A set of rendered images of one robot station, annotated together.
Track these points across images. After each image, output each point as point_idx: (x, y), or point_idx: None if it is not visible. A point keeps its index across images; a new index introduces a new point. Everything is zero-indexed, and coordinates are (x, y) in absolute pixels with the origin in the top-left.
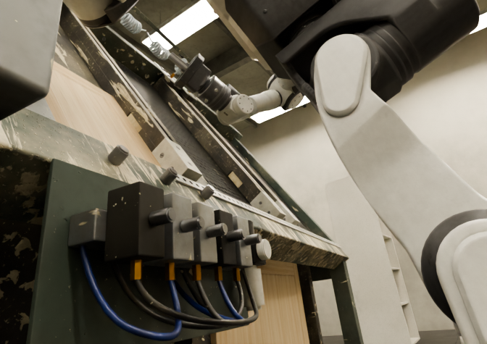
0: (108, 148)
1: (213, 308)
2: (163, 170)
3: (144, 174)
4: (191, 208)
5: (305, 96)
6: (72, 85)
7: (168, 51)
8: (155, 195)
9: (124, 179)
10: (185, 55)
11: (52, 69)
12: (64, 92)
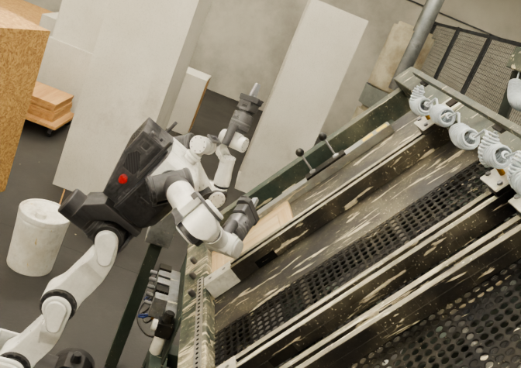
0: (203, 258)
1: (146, 309)
2: (203, 274)
3: (194, 271)
4: (157, 277)
5: (132, 238)
6: (273, 226)
7: (461, 134)
8: (159, 267)
9: (188, 268)
10: (496, 122)
11: (277, 218)
12: (257, 232)
